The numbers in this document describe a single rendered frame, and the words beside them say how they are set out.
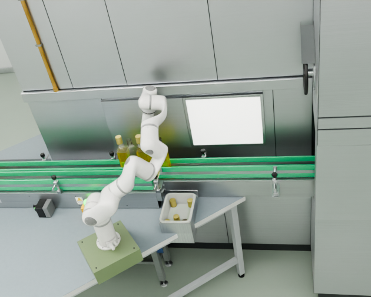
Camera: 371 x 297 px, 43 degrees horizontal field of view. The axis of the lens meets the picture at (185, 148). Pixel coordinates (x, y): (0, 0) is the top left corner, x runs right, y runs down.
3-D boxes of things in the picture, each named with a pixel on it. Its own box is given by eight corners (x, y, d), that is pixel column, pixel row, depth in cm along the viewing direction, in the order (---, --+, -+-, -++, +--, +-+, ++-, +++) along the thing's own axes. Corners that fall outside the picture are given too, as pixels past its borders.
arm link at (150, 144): (125, 136, 226) (146, 148, 236) (123, 174, 214) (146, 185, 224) (149, 122, 218) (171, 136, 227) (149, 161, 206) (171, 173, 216)
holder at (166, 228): (199, 197, 270) (197, 187, 266) (192, 233, 249) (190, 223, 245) (171, 197, 274) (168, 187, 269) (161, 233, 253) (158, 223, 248)
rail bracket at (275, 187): (280, 190, 259) (279, 159, 246) (280, 212, 247) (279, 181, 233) (271, 190, 260) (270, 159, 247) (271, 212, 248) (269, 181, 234)
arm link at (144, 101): (158, 100, 227) (138, 99, 226) (156, 118, 234) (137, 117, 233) (157, 83, 239) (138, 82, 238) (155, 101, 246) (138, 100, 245)
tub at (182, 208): (198, 203, 266) (196, 192, 261) (192, 233, 249) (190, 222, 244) (168, 203, 270) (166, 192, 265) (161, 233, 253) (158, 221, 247)
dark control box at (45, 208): (56, 208, 282) (52, 198, 277) (51, 218, 276) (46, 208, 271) (43, 208, 284) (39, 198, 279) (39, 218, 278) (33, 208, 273)
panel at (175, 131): (266, 142, 264) (262, 91, 243) (266, 145, 262) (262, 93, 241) (116, 146, 284) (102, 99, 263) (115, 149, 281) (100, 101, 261)
